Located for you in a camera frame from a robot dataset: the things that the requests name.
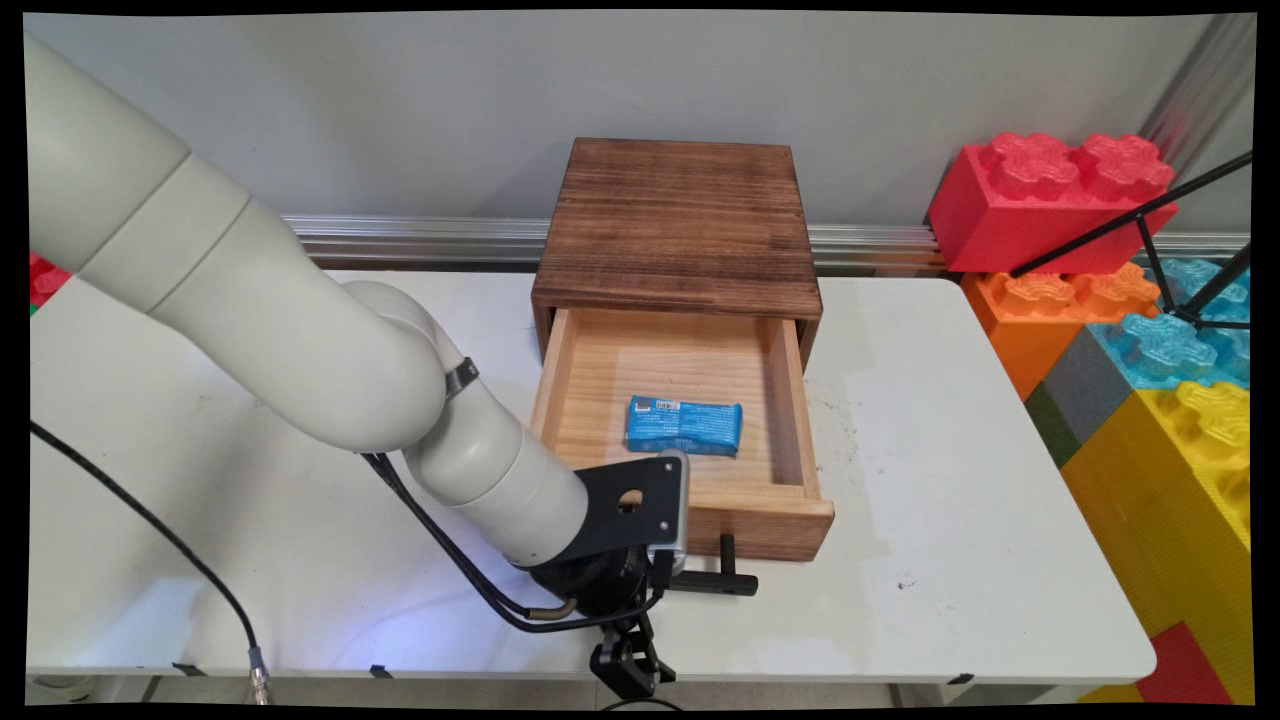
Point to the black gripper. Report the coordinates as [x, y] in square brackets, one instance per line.
[600, 585]

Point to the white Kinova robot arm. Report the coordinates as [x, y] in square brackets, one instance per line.
[260, 320]

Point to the blue snack package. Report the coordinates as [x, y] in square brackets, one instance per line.
[685, 425]

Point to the green toy brick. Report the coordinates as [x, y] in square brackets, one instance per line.
[1045, 425]

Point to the grey toy brick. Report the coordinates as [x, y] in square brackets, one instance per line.
[1080, 375]

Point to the orange toy brick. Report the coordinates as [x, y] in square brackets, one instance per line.
[1040, 310]

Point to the small red flat brick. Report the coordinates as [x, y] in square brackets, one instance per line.
[1185, 665]

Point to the yellow toy brick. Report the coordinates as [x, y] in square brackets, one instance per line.
[1170, 520]

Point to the large red toy brick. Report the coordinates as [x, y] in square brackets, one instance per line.
[1040, 210]

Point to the translucent blue toy brick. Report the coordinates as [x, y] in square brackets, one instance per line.
[1170, 345]

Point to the black tripod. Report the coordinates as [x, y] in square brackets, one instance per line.
[1150, 215]

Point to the red toy brick half hidden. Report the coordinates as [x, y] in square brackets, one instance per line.
[45, 280]

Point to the slanted aluminium profile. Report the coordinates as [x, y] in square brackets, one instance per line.
[1200, 90]

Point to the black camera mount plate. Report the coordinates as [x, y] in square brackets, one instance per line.
[625, 510]

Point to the horizontal aluminium rail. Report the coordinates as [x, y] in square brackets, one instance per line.
[420, 238]

